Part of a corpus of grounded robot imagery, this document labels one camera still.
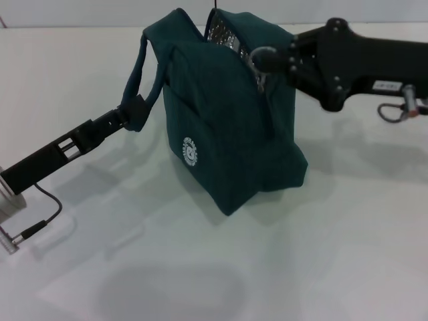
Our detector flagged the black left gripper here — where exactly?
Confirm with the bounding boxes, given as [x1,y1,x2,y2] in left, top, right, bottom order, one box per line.
[1,94,150,195]

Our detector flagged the grey right arm cable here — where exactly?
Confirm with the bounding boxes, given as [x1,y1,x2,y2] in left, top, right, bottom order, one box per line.
[377,84,428,124]

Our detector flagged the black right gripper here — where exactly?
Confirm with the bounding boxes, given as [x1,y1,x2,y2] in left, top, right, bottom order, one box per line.
[257,17,428,112]

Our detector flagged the dark teal insulated lunch bag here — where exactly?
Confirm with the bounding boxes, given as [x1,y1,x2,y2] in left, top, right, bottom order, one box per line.
[120,8,310,217]

